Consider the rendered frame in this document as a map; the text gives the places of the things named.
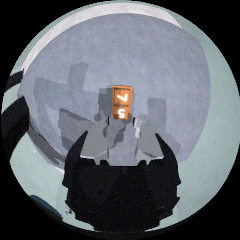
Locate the orange number cube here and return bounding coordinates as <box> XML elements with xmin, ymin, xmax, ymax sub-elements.
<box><xmin>114</xmin><ymin>88</ymin><xmax>130</xmax><ymax>105</ymax></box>
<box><xmin>114</xmin><ymin>104</ymin><xmax>129</xmax><ymax>120</ymax></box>

